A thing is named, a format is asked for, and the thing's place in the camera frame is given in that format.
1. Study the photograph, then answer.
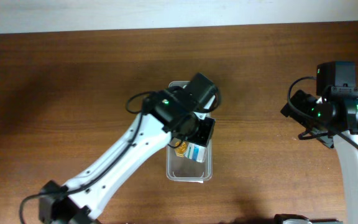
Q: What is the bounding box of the small jar gold lid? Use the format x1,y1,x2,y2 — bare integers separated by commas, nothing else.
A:
173,141,188,157

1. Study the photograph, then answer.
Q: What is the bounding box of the white Panadol medicine box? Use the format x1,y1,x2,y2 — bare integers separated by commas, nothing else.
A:
184,143,207,163

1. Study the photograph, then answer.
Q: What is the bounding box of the clear plastic container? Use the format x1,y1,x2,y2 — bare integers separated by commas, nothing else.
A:
165,80,213,183

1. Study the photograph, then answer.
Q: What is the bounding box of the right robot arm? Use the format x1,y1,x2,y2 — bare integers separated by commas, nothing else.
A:
281,61,358,223

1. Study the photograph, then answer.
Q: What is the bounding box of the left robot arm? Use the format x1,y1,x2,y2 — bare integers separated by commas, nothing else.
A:
39,73,221,223

